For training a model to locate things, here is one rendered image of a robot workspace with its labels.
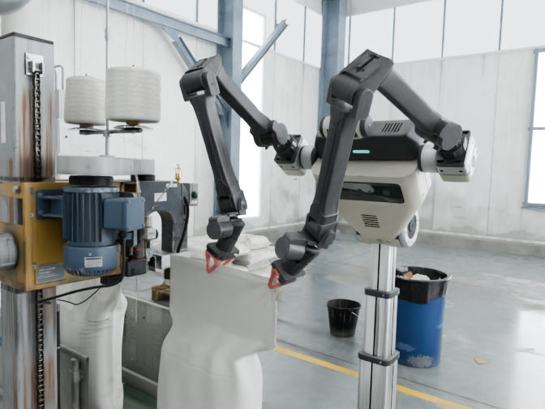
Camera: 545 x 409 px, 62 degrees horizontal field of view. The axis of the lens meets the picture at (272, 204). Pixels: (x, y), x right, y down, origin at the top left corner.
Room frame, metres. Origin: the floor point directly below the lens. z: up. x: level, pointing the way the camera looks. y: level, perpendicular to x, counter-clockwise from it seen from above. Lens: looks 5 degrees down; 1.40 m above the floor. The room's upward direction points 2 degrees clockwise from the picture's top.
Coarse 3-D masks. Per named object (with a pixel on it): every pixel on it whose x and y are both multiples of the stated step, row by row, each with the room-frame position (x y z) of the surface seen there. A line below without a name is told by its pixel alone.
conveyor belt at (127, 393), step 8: (128, 392) 1.98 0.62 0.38; (136, 392) 1.98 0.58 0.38; (128, 400) 1.91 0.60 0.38; (136, 400) 1.91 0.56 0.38; (144, 400) 1.91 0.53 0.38; (152, 400) 1.91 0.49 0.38; (128, 408) 1.84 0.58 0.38; (136, 408) 1.84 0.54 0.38; (144, 408) 1.84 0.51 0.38; (152, 408) 1.84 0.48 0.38
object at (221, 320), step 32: (192, 288) 1.54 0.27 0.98; (224, 288) 1.42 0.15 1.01; (256, 288) 1.35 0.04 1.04; (192, 320) 1.53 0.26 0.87; (224, 320) 1.42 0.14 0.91; (256, 320) 1.34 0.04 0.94; (192, 352) 1.42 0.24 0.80; (224, 352) 1.37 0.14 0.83; (160, 384) 1.53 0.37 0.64; (192, 384) 1.40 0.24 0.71; (224, 384) 1.34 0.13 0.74; (256, 384) 1.38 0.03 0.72
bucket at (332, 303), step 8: (328, 304) 3.91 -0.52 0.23; (336, 304) 3.97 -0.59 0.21; (344, 304) 3.97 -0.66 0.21; (352, 304) 3.94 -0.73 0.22; (360, 304) 3.83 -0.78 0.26; (328, 312) 3.81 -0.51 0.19; (336, 312) 3.73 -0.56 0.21; (344, 312) 3.70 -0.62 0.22; (352, 312) 3.69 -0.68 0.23; (328, 320) 3.84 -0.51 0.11; (336, 320) 3.74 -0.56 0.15; (344, 320) 3.71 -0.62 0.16; (352, 320) 3.73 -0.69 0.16; (336, 328) 3.75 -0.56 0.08; (344, 328) 3.72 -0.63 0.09; (352, 328) 3.74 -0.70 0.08; (344, 336) 3.73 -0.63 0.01; (352, 336) 3.76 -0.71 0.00
